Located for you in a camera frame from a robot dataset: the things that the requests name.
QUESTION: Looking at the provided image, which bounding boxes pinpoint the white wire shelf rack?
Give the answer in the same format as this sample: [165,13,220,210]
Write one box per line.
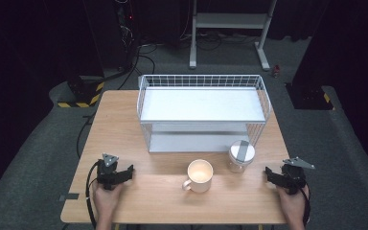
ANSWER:
[136,74,273,154]

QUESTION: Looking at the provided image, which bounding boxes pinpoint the white metal stand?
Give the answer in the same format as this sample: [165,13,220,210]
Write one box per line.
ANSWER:
[188,0,278,72]

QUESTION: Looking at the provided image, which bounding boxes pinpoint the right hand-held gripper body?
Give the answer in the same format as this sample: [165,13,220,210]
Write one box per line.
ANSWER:
[280,156,316,196]

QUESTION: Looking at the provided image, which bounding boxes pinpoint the black floor cable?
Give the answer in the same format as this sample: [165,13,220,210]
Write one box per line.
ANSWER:
[76,112,97,160]
[117,43,158,91]

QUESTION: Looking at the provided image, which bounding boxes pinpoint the grey tape strip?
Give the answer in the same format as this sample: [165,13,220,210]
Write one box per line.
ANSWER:
[58,193,81,202]

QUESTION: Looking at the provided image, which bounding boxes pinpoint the clear jar with white lid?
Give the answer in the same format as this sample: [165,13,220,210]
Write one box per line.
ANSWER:
[227,139,257,174]

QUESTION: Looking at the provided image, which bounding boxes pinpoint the dark equipment rack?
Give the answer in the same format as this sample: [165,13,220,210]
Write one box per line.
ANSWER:
[113,0,140,72]

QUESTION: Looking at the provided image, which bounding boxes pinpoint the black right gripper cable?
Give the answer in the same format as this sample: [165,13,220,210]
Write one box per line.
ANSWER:
[300,183,312,227]

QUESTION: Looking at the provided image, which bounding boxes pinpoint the person's right hand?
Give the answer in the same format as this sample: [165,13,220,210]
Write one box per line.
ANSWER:
[276,185,311,225]

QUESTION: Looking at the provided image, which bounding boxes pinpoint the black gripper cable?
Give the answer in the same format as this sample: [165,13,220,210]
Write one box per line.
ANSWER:
[84,160,101,230]
[300,183,312,227]

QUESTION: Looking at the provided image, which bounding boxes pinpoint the black yellow striped stand base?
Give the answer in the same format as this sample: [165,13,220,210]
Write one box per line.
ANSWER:
[57,74,105,109]
[285,81,336,111]

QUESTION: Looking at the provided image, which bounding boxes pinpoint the cream ceramic cup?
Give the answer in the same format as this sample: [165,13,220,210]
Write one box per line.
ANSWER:
[181,158,215,195]

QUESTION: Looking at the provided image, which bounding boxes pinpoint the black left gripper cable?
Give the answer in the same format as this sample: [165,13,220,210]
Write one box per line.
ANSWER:
[84,160,101,230]

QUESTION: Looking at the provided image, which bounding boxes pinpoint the person's left hand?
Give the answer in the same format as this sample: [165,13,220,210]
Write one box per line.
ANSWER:
[92,181,125,222]

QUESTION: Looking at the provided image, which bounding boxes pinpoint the bundle of floor cables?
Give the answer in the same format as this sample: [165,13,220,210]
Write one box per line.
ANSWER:
[179,31,261,52]

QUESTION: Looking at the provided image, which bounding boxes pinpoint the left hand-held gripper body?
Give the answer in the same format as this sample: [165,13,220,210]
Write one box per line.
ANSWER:
[96,152,125,192]

